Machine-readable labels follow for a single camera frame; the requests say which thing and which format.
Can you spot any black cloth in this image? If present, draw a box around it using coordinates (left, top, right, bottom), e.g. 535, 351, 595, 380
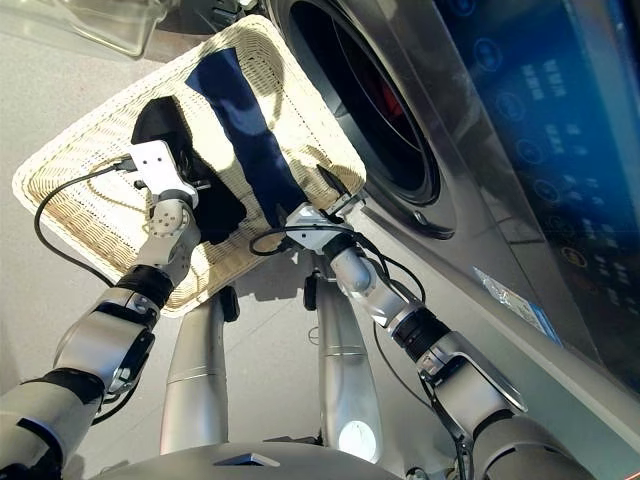
130, 96, 249, 246

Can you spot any dark blue cloth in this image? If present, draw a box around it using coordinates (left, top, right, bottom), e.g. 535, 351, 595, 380
184, 47, 307, 229

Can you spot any red cloth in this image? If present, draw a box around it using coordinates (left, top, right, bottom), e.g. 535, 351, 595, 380
367, 59, 404, 119

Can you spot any pale woven basket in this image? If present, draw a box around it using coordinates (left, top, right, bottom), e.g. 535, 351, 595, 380
10, 13, 369, 314

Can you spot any grey washing machine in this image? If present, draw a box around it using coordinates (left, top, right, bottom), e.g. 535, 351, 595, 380
259, 0, 640, 480

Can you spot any round glass washing machine door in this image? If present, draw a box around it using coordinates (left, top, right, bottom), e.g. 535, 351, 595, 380
0, 0, 266, 60

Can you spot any blue white machine sticker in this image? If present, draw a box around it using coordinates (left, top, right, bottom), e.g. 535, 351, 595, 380
472, 266, 564, 346

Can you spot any silver robot leg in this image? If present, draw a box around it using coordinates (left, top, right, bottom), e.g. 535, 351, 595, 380
302, 269, 386, 464
159, 287, 241, 456

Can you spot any dark glossy control panel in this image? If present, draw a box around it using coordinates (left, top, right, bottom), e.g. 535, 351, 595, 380
429, 0, 640, 396

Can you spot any silver robot torso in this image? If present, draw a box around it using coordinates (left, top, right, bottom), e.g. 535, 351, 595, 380
87, 439, 406, 480

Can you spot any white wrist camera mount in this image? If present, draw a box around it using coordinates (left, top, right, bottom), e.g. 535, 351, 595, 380
284, 202, 354, 251
130, 140, 200, 201

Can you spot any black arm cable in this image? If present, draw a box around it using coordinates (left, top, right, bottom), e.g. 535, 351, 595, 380
33, 154, 139, 289
248, 223, 429, 306

